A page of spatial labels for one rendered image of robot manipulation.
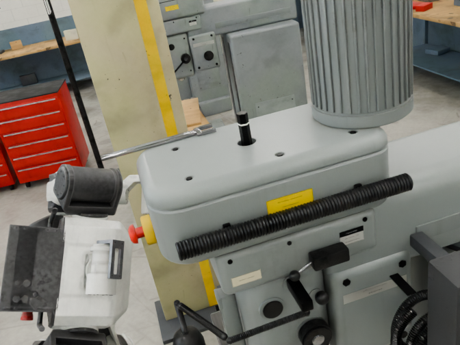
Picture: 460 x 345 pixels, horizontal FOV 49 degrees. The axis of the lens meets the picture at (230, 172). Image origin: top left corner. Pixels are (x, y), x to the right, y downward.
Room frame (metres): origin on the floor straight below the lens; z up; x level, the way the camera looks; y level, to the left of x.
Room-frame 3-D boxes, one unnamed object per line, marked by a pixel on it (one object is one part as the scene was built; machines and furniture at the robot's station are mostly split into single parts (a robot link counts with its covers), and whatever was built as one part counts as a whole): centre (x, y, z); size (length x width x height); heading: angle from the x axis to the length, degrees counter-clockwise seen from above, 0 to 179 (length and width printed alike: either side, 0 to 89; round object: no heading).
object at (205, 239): (0.77, -0.10, 1.79); 0.45 x 0.04 x 0.04; 101
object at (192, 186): (0.91, -0.06, 1.81); 0.47 x 0.26 x 0.16; 101
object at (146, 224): (0.86, 0.18, 1.76); 0.06 x 0.02 x 0.06; 11
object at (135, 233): (0.86, 0.21, 1.76); 0.04 x 0.03 x 0.04; 11
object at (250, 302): (0.90, -0.05, 1.47); 0.21 x 0.19 x 0.32; 11
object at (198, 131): (0.98, 0.13, 1.89); 0.24 x 0.04 x 0.01; 102
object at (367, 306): (0.94, -0.24, 1.47); 0.24 x 0.19 x 0.26; 11
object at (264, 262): (0.91, -0.09, 1.68); 0.34 x 0.24 x 0.10; 101
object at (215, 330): (0.77, 0.11, 1.58); 0.17 x 0.01 x 0.01; 37
